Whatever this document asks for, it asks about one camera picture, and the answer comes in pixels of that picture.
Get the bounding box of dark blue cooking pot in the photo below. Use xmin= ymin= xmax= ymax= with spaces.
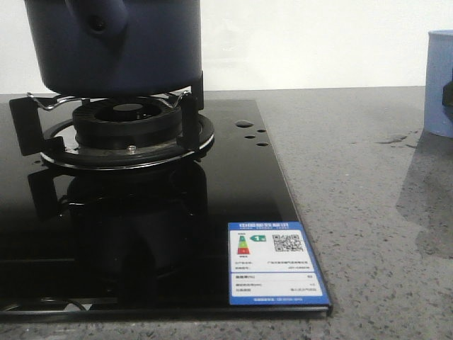
xmin=25 ymin=1 xmax=202 ymax=98

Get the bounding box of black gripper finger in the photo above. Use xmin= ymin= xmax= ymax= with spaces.
xmin=442 ymin=75 xmax=453 ymax=122

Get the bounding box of blue energy label sticker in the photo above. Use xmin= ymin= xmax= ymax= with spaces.
xmin=228 ymin=222 xmax=331 ymax=307

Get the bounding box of black glass gas stove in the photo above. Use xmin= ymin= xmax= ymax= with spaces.
xmin=1 ymin=100 xmax=332 ymax=322

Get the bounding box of black gas burner head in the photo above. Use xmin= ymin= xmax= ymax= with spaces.
xmin=72 ymin=97 xmax=182 ymax=149

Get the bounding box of light blue plastic cup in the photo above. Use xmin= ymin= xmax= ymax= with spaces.
xmin=424 ymin=29 xmax=452 ymax=138

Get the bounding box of black pot support grate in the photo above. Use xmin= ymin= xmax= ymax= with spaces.
xmin=9 ymin=79 xmax=214 ymax=171

